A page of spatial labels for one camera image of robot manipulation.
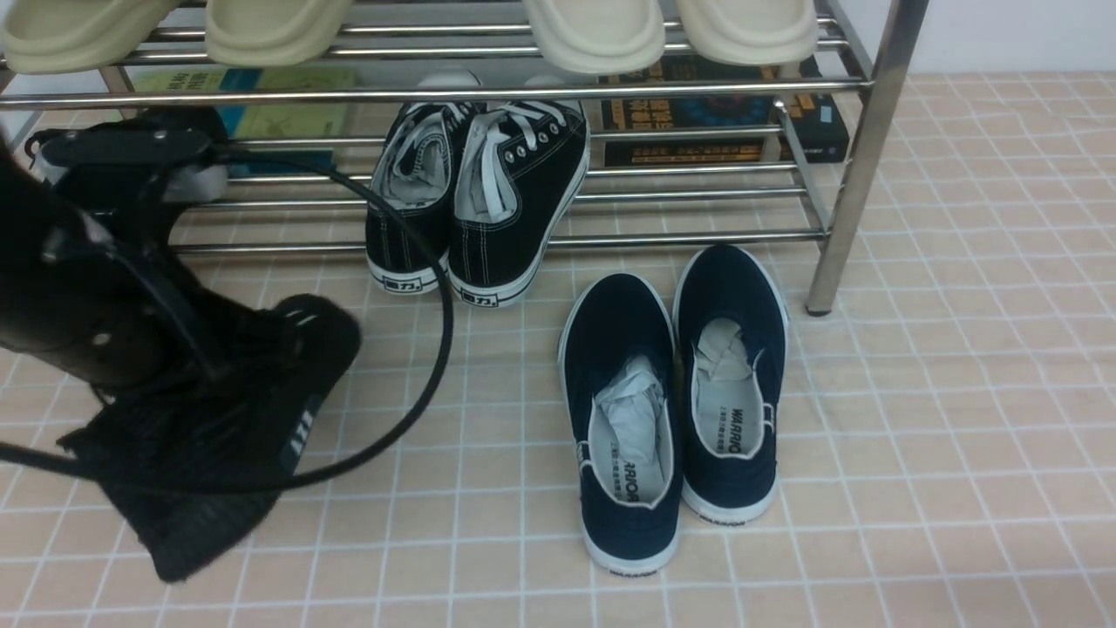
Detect black mesh sneaker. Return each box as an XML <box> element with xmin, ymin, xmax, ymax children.
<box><xmin>58</xmin><ymin>294</ymin><xmax>362</xmax><ymax>584</ymax></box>
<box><xmin>25</xmin><ymin>122</ymin><xmax>228</xmax><ymax>209</ymax></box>

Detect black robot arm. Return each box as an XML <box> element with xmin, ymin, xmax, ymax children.
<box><xmin>3</xmin><ymin>123</ymin><xmax>231</xmax><ymax>389</ymax></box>

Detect stainless steel shoe rack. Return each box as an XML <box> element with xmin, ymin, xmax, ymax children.
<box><xmin>3</xmin><ymin>1</ymin><xmax>929</xmax><ymax>317</ymax></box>

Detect left navy slip-on shoe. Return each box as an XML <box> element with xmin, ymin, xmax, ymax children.
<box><xmin>557</xmin><ymin>273</ymin><xmax>683</xmax><ymax>577</ymax></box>

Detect navy slip-on shoe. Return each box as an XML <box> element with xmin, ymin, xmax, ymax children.
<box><xmin>672</xmin><ymin>245</ymin><xmax>789</xmax><ymax>526</ymax></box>
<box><xmin>557</xmin><ymin>273</ymin><xmax>683</xmax><ymax>577</ymax></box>

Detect right black canvas sneaker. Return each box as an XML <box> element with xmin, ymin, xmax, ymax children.
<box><xmin>449</xmin><ymin>99</ymin><xmax>590</xmax><ymax>309</ymax></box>

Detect black canvas sneaker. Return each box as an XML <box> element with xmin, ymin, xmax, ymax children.
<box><xmin>449</xmin><ymin>99</ymin><xmax>590</xmax><ymax>309</ymax></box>
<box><xmin>365</xmin><ymin>102</ymin><xmax>487</xmax><ymax>294</ymax></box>

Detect right navy slip-on shoe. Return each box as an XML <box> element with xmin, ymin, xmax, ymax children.
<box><xmin>672</xmin><ymin>245</ymin><xmax>789</xmax><ymax>526</ymax></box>

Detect left black canvas sneaker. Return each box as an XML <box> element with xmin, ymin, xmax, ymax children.
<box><xmin>365</xmin><ymin>102</ymin><xmax>487</xmax><ymax>294</ymax></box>

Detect black orange book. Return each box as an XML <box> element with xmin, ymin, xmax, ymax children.
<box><xmin>599</xmin><ymin>54</ymin><xmax>850</xmax><ymax>167</ymax></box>

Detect cream slipper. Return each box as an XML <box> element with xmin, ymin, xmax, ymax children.
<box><xmin>675</xmin><ymin>1</ymin><xmax>820</xmax><ymax>66</ymax></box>
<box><xmin>522</xmin><ymin>1</ymin><xmax>666</xmax><ymax>76</ymax></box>

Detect far right cream slipper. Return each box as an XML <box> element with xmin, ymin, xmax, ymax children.
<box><xmin>675</xmin><ymin>1</ymin><xmax>820</xmax><ymax>66</ymax></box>

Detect green book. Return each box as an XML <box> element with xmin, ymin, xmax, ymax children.
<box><xmin>133</xmin><ymin>66</ymin><xmax>357</xmax><ymax>141</ymax></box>

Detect beige slipper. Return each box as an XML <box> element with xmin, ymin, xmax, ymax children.
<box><xmin>3</xmin><ymin>1</ymin><xmax>180</xmax><ymax>75</ymax></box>
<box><xmin>206</xmin><ymin>1</ymin><xmax>355</xmax><ymax>68</ymax></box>

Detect far left beige slipper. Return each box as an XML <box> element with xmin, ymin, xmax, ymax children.
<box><xmin>3</xmin><ymin>1</ymin><xmax>180</xmax><ymax>75</ymax></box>

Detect black cable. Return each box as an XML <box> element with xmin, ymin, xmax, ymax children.
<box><xmin>0</xmin><ymin>148</ymin><xmax>456</xmax><ymax>496</ymax></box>

